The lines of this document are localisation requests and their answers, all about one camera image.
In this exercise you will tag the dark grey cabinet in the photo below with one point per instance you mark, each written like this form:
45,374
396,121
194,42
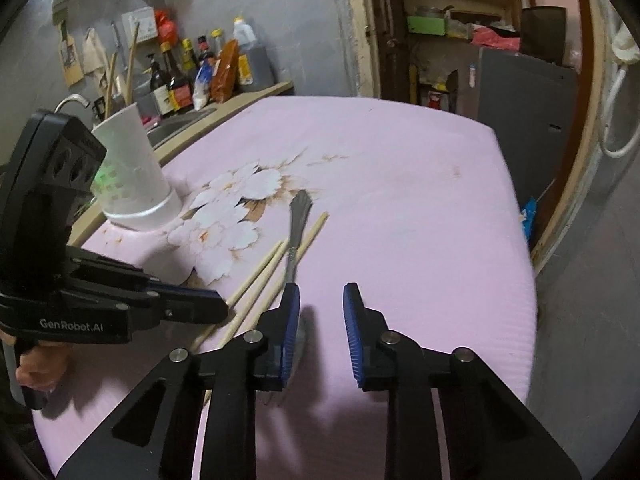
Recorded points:
530,106

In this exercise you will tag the large clear oil jug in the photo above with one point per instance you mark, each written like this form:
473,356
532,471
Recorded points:
254,68

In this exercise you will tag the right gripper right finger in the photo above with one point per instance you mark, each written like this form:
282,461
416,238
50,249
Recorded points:
449,415

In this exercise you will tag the white wall basket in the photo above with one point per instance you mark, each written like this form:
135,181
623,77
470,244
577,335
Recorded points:
142,20

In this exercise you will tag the stainless steel sink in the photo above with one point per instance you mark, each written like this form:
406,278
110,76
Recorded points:
167,128

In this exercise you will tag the metal spoon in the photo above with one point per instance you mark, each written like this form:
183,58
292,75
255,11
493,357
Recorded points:
299,208

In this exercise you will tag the dark wine bottle white label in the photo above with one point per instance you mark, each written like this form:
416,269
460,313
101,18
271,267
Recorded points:
159,88

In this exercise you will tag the red white bottle on floor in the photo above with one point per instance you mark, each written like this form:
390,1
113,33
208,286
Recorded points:
438,99

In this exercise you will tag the wooden cutting board hanging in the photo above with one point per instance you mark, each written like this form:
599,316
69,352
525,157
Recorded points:
69,58

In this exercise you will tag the hanging white rubber gloves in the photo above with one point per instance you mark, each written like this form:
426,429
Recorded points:
625,49

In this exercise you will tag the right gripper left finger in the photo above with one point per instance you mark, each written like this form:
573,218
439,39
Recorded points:
195,406

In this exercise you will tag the dark sauce bottle red label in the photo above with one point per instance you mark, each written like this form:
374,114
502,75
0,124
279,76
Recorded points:
205,55

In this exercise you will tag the soy sauce bottle yellow label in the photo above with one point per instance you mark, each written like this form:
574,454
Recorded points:
179,86

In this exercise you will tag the chrome faucet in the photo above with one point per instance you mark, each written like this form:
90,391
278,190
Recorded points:
72,98

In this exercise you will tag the white seasoning packet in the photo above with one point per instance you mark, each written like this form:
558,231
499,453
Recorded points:
201,87

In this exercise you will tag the black box on cabinet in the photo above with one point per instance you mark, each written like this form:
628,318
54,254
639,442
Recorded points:
543,30

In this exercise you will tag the pink floral table mat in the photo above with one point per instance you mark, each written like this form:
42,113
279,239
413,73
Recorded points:
413,205

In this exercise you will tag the person's left hand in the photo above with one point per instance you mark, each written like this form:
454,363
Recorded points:
43,367

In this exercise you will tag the hanging beige towel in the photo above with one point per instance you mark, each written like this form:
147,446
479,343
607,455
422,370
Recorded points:
95,61

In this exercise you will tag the red plastic bag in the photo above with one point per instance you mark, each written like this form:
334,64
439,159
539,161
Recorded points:
166,28

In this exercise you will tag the yellow-capped thin bottle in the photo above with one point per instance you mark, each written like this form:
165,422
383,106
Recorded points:
218,41

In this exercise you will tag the wooden chopstick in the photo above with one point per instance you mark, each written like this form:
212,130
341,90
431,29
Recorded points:
129,89
110,86
265,290
237,295

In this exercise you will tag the red cloth on cabinet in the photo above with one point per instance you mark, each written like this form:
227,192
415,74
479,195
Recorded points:
486,37

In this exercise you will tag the wooden shelf unit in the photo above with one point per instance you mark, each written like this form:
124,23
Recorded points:
397,29

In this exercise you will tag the white plastic utensil holder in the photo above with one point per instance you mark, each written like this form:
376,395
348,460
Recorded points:
130,186

